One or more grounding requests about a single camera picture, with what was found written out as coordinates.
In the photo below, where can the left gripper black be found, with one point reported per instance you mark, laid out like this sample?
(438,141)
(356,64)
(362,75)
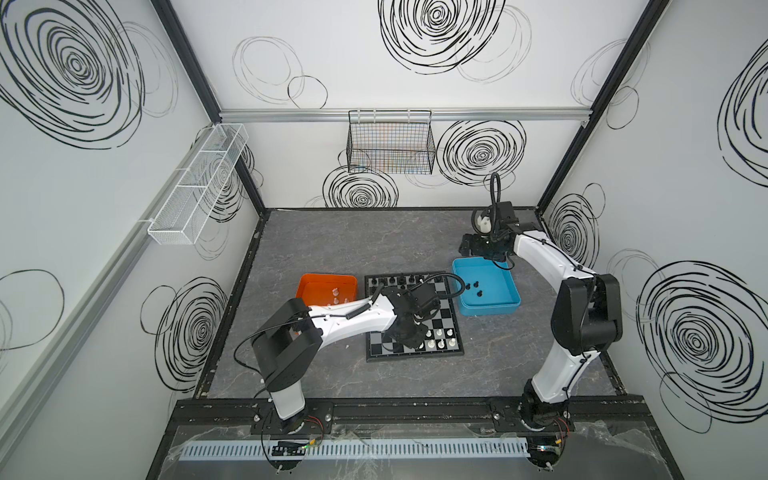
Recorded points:
(411,330)

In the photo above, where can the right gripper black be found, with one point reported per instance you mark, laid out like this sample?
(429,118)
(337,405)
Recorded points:
(475,244)

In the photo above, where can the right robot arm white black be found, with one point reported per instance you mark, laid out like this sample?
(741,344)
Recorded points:
(585,321)

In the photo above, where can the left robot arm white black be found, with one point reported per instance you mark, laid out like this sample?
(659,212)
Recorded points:
(286,345)

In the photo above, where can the black white chess board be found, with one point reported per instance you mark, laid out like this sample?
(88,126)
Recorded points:
(443,335)

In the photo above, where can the blue plastic tray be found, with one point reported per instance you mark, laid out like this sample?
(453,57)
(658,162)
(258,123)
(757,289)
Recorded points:
(500,296)

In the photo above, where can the orange plastic tray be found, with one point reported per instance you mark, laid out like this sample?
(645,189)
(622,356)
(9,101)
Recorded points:
(327,289)

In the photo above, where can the black wire basket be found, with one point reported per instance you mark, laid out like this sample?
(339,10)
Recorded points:
(390,141)

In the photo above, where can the white slotted cable duct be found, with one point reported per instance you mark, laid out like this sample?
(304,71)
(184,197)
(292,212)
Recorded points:
(352,449)

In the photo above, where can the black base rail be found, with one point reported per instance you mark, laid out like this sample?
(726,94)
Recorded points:
(501,412)

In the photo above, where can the white wire shelf basket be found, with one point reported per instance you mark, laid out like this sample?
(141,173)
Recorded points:
(189,206)

